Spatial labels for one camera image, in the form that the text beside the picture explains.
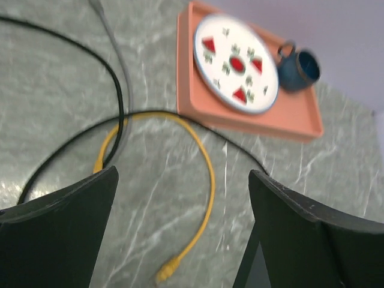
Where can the dark blue mug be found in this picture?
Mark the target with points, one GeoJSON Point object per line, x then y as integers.
{"type": "Point", "coordinates": [297, 69]}

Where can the white watermelon pattern plate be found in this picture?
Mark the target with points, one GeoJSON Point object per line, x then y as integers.
{"type": "Point", "coordinates": [235, 63]}

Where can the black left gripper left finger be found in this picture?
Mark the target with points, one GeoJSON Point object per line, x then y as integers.
{"type": "Point", "coordinates": [54, 240]}

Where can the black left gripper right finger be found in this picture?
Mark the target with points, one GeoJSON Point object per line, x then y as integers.
{"type": "Point", "coordinates": [299, 242]}

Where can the salmon pink tray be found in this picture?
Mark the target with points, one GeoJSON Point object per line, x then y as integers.
{"type": "Point", "coordinates": [295, 116]}

